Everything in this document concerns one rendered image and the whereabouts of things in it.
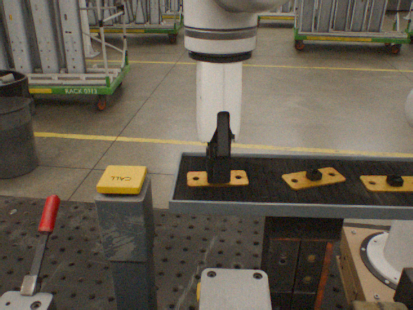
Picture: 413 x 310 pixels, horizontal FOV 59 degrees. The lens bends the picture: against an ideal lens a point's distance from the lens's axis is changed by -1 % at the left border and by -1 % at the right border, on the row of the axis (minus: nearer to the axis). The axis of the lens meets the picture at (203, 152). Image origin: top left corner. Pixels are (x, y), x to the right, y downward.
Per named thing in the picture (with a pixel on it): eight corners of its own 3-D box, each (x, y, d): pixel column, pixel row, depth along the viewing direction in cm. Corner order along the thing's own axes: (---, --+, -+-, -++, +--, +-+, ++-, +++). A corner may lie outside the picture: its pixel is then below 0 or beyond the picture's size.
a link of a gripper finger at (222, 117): (216, 86, 44) (213, 108, 49) (220, 146, 41) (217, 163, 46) (226, 85, 44) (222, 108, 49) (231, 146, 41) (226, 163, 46)
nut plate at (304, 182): (293, 190, 50) (293, 183, 49) (280, 176, 53) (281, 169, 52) (346, 181, 52) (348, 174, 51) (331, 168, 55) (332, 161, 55)
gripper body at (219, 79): (187, 36, 48) (189, 116, 53) (189, 53, 39) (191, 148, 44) (244, 35, 48) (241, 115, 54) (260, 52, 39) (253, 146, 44)
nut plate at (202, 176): (187, 188, 50) (187, 180, 50) (186, 173, 54) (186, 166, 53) (248, 185, 51) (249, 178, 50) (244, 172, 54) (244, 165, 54)
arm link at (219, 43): (183, 19, 47) (184, 44, 48) (184, 31, 39) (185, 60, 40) (249, 19, 47) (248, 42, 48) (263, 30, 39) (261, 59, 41)
